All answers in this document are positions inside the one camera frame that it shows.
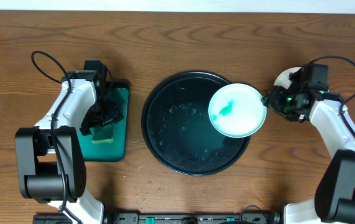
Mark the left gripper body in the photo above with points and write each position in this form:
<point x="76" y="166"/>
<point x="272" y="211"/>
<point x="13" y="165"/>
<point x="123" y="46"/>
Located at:
<point x="103" y="117"/>

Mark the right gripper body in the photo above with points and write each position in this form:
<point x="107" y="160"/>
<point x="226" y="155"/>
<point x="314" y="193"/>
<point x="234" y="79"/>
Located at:
<point x="276" y="99"/>

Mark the yellow green sponge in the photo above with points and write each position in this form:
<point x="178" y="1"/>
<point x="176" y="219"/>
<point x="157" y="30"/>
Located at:
<point x="103" y="134"/>

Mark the white plate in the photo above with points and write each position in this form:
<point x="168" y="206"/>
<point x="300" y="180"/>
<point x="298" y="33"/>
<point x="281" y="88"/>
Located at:
<point x="283" y="79"/>

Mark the mint plate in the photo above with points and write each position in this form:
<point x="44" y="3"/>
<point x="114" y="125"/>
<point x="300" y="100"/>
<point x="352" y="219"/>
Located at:
<point x="236" y="110"/>

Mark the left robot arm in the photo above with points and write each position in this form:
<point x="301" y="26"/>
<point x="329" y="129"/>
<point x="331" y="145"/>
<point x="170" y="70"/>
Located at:
<point x="50" y="163"/>

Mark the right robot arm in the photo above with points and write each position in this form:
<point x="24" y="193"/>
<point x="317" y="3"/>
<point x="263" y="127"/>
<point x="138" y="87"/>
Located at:
<point x="334" y="200"/>

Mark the black rectangular sponge tray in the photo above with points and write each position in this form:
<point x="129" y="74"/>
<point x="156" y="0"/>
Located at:
<point x="114" y="151"/>

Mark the round black tray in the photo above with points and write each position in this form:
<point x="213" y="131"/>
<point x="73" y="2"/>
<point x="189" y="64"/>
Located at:
<point x="177" y="129"/>

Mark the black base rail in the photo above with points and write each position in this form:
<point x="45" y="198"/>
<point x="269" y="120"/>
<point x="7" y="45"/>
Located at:
<point x="164" y="218"/>

